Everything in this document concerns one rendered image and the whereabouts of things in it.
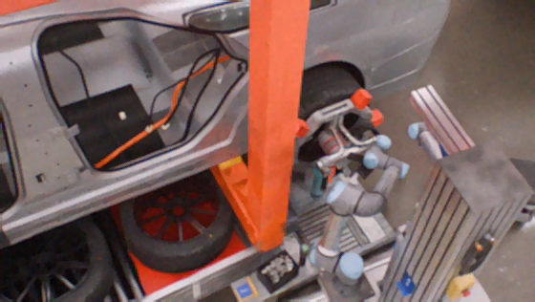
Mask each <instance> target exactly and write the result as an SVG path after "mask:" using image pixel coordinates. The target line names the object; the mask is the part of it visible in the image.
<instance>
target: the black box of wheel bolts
mask: <svg viewBox="0 0 535 302"><path fill-rule="evenodd" d="M299 268H301V267H299V266H298V264H297V263H296V262H295V261H294V260H293V257H292V256H291V255H290V254H289V253H288V251H287V250H286V249H284V250H281V251H280V252H278V253H277V254H275V255H274V256H272V258H271V259H269V260H268V261H266V262H265V263H263V264H262V265H260V266H259V267H257V278H258V279H259V281H260V282H261V283H262V284H263V287H264V288H265V289H266V290H267V292H268V293H270V294H273V293H275V292H276V291H278V290H279V289H281V288H282V287H284V285H286V284H287V283H288V282H289V281H291V280H292V279H294V278H295V277H296V276H298V271H299Z"/></svg>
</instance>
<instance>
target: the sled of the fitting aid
mask: <svg viewBox="0 0 535 302"><path fill-rule="evenodd" d="M331 191H332V189H330V190H328V191H325V192H324V196H323V198H322V199H320V200H313V199H309V200H307V201H304V202H303V203H301V204H298V205H294V206H293V209H294V211H295V213H296V214H297V215H300V214H303V213H305V212H307V211H309V209H311V208H314V207H316V206H319V205H321V204H324V203H326V202H327V199H328V197H329V195H330V194H331Z"/></svg>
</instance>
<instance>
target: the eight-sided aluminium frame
mask: <svg viewBox="0 0 535 302"><path fill-rule="evenodd" d="M336 110H337V111H336ZM332 111H335V112H332ZM331 112H332V113H331ZM350 112H353V113H356V114H358V115H360V116H361V117H360V118H361V119H362V118H366V119H368V120H370V121H372V120H373V117H374V114H373V113H372V111H371V110H370V109H368V108H367V107H365V108H364V109H363V110H361V109H357V107H356V104H355V103H354V102H353V100H352V99H345V100H344V101H341V102H339V103H336V104H334V105H333V106H331V107H329V108H326V109H324V110H321V111H318V112H315V113H314V114H312V115H311V116H310V118H309V119H308V120H307V121H306V124H307V125H308V127H309V128H310V130H309V132H308V133H307V134H306V135H305V136H304V137H303V138H301V137H297V136H295V139H294V148H293V159H292V168H291V170H293V171H300V172H304V173H309V174H312V169H313V168H314V167H315V164H316V162H318V161H320V160H323V159H325V157H328V156H325V157H322V159H320V160H318V161H314V162H301V161H298V160H297V155H298V147H300V146H301V145H302V144H303V143H304V142H305V141H306V139H307V138H308V137H309V136H310V135H311V134H312V133H313V132H314V131H315V130H316V129H318V128H319V127H320V126H321V125H322V124H323V123H325V121H328V120H330V119H335V118H338V117H339V116H342V115H345V114H347V113H350ZM368 132H369V131H367V132H364V133H355V136H353V137H354V138H356V139H357V138H358V141H365V139H366V138H367V136H368ZM346 143H347V144H348V145H349V146H350V145H351V144H352V143H351V142H350V140H348V141H346ZM356 146H358V145H356V144H352V145H351V146H350V147H351V148H354V147H356Z"/></svg>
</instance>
